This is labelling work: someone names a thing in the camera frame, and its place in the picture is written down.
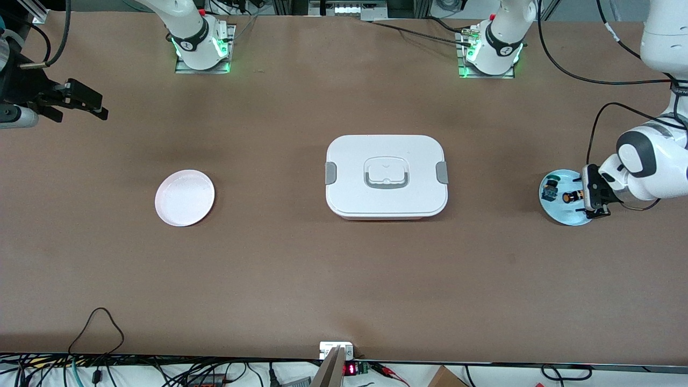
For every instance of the white lunch box grey clips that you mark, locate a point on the white lunch box grey clips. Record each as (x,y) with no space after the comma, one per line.
(349,161)

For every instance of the orange push-button switch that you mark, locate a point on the orange push-button switch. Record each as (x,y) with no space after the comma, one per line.
(567,198)

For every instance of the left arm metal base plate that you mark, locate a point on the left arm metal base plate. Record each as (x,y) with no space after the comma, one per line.
(484,76)

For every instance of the white labelled panel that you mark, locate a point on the white labelled panel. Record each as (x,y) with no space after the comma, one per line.
(346,9)

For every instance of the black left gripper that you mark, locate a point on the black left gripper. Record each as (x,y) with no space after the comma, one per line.
(586,189)

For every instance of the aluminium frame profile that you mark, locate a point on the aluminium frame profile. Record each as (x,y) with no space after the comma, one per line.
(33,11)

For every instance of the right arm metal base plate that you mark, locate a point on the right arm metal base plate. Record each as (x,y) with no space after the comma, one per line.
(185,70)

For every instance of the small white socket block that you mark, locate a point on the small white socket block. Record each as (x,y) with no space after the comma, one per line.
(328,348)

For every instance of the red digit display module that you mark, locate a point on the red digit display module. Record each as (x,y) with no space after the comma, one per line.
(350,370)

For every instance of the pink round plate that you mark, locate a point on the pink round plate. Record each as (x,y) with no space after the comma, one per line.
(183,199)

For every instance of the brown cardboard box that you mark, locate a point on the brown cardboard box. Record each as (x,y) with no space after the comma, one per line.
(445,379)

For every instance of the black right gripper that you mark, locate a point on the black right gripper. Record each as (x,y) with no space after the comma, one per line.
(22,86)

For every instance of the light blue round plate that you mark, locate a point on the light blue round plate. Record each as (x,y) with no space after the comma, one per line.
(559,212)

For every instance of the green push-button switch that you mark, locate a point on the green push-button switch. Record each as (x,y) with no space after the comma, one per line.
(549,189)

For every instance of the aluminium profile bar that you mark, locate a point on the aluminium profile bar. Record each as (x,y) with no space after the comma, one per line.
(329,373)

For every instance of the red black clip leads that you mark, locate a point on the red black clip leads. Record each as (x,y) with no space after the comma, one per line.
(387,371)

